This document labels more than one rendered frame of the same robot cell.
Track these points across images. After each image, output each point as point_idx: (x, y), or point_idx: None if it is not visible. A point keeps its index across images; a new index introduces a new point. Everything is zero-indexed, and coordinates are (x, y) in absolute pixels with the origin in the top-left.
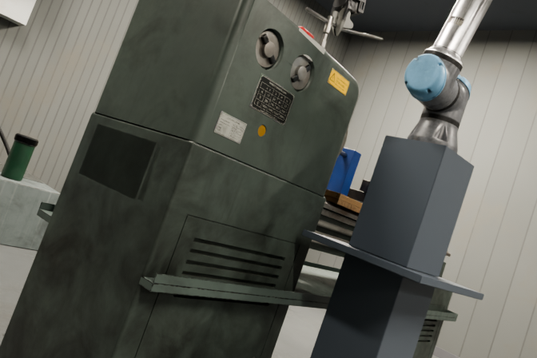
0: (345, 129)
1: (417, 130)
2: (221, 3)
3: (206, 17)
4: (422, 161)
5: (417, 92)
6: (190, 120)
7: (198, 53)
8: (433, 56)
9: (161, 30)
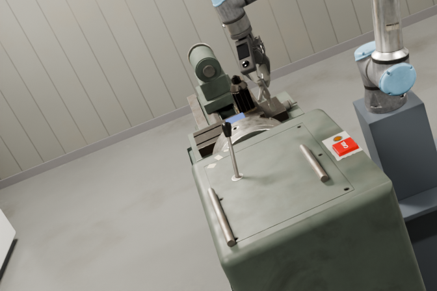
0: None
1: (384, 102)
2: (369, 212)
3: (360, 230)
4: (412, 122)
5: (402, 93)
6: (414, 290)
7: (377, 254)
8: (403, 65)
9: (305, 268)
